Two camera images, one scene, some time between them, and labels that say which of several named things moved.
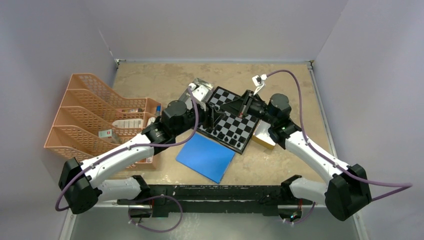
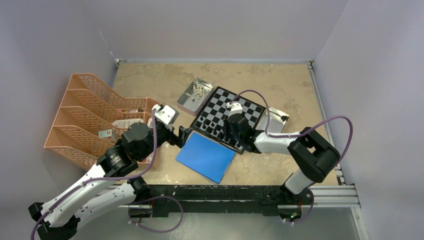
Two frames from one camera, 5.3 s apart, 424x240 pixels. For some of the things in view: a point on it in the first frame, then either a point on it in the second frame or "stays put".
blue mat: x=210 y=158 stays put
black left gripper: x=211 y=115 → x=179 y=140
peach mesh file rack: x=90 y=121 stays put
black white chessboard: x=232 y=131 stays put
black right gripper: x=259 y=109 → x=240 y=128
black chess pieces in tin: x=221 y=135 stays put
